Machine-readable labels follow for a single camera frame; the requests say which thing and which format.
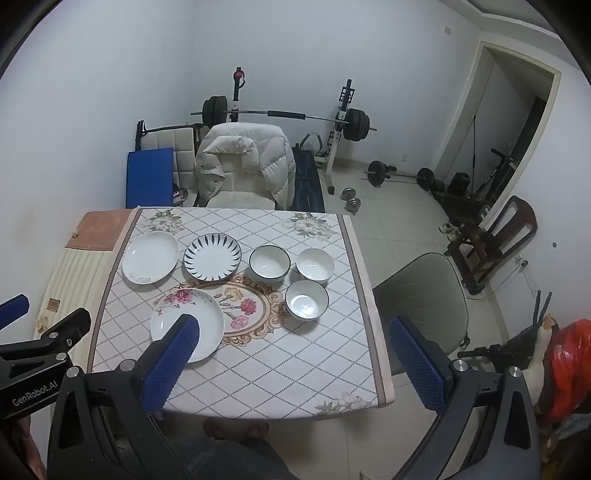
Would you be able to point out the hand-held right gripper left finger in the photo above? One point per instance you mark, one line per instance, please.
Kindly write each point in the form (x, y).
(170, 367)

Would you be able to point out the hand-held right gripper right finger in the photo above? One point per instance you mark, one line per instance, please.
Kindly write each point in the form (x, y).
(418, 369)

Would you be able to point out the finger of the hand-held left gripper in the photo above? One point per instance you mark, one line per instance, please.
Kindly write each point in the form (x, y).
(69, 325)
(13, 310)

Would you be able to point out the white bowl with dark rim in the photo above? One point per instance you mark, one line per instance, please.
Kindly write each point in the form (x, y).
(307, 300)
(270, 263)

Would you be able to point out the short barbell with black plates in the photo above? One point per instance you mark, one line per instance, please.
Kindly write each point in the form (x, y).
(378, 173)

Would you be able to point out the long barbell with black plates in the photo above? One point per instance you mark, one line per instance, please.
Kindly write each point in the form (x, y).
(286, 114)

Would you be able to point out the person's left hand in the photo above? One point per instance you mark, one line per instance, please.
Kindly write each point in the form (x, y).
(25, 450)

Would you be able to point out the beige striped cloth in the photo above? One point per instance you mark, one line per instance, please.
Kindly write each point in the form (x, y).
(78, 286)

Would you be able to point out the pink floral plate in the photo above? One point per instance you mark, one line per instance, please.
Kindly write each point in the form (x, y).
(203, 316)

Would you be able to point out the grey chair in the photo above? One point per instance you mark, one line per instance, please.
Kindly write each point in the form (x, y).
(425, 295)

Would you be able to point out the brown towel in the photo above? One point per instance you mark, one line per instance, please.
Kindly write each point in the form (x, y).
(92, 230)

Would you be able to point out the plain white plate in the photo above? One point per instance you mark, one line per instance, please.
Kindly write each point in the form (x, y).
(150, 257)

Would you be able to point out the floral checked tablecloth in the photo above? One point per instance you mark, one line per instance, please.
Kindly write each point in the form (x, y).
(277, 369)

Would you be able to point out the blue striped plate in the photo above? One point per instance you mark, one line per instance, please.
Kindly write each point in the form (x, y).
(212, 257)

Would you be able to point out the white shoe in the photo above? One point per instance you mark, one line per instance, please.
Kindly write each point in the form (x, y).
(444, 227)
(455, 233)

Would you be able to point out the black router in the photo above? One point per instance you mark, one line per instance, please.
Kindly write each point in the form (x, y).
(544, 305)

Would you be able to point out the plain white bowl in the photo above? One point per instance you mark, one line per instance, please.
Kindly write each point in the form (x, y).
(315, 265)

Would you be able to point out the red plastic bag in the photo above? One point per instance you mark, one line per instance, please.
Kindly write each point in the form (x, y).
(569, 369)

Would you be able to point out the blue folding mat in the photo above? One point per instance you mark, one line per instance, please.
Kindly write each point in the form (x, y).
(150, 177)

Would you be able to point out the small metal dumbbell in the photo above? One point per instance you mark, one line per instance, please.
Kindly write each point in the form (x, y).
(354, 205)
(346, 193)

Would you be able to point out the dark wooden chair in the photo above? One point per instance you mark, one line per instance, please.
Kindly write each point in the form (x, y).
(517, 221)

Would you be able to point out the cream office chair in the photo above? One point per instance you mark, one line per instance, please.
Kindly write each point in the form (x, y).
(235, 196)

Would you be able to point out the black bag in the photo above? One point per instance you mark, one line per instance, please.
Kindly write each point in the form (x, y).
(458, 183)

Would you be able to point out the black exercise machine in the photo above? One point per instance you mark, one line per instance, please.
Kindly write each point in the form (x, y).
(501, 161)

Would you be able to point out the white puffer jacket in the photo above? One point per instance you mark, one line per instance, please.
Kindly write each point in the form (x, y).
(270, 161)

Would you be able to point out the white rack stand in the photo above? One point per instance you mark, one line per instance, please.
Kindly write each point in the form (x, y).
(339, 138)

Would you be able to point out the rack stand with red top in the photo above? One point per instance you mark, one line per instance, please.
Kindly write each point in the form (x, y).
(237, 94)

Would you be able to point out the white door frame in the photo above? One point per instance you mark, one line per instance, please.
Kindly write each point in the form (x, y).
(471, 115)

